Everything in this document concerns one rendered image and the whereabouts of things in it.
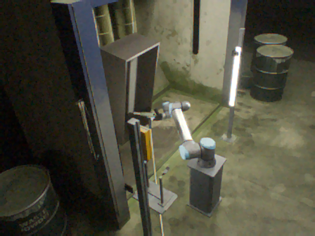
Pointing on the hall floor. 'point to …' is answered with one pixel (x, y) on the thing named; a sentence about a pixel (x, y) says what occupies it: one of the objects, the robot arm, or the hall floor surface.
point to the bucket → (246, 79)
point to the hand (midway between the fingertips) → (148, 116)
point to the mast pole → (234, 105)
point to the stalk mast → (140, 174)
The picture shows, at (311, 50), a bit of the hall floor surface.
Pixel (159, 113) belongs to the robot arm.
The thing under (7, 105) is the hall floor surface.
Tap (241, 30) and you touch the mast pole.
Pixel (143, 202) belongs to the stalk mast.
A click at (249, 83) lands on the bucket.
